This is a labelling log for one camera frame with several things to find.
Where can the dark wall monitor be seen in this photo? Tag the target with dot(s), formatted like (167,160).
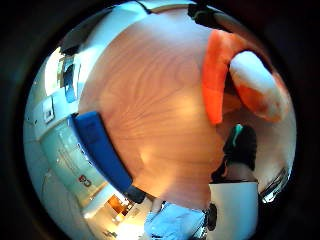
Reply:
(69,83)

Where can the blue chair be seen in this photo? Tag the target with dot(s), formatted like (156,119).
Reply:
(100,150)

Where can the glass door with red sign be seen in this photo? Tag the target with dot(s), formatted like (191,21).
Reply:
(75,160)

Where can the the person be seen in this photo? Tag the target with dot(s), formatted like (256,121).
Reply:
(173,221)

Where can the metal chair frame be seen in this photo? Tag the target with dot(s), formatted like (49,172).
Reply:
(275,186)

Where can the white wall panel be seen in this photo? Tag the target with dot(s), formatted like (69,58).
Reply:
(48,111)

